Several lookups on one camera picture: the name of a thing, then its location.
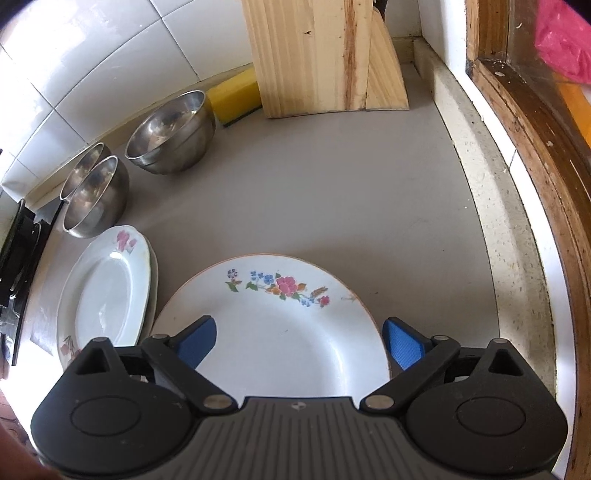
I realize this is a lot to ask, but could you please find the white plate with small flower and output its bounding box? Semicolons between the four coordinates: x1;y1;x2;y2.
56;240;160;372

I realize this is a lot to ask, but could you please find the small steel bowl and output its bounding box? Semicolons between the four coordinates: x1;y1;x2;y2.
60;142;114;201
62;156;130;238

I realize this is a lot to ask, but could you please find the grey counter mat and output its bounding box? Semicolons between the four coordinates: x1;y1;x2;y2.
30;99;502;398

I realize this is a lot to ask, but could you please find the white plate with pink flower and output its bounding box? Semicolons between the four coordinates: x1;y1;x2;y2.
61;225;152;352

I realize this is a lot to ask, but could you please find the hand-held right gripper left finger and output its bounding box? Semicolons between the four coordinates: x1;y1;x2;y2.
65;316;238;412

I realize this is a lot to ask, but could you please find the wooden window frame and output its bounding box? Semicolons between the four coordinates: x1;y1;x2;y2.
464;0;591;480

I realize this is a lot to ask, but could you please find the pink plastic bag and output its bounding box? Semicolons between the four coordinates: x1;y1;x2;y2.
534;0;591;86

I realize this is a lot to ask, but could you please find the floral plate with orange rim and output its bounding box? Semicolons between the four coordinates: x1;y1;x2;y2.
150;253;392;398

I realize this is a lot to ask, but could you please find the wooden knife block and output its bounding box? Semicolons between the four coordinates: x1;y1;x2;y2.
241;0;411;118

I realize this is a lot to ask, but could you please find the yellow sponge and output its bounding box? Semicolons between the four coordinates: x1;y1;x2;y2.
206;65;262;129

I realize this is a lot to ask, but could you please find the large steel bowl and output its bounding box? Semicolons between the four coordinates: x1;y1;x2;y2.
131;138;215;175
124;90;217;167

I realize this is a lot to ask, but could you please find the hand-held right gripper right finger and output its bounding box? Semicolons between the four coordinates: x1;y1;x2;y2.
360;316;527;411

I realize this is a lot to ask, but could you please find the black glass stove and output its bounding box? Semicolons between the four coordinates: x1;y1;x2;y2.
0;198;51;365

